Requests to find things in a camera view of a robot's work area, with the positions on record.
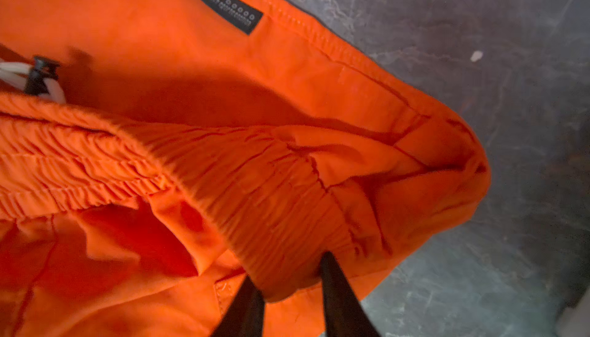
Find white plastic laundry basket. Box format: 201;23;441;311
556;289;590;337

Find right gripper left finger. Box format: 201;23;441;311
210;276;266;337

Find orange shorts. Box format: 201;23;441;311
1;0;490;336

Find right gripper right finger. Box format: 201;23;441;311
321;252;380;337

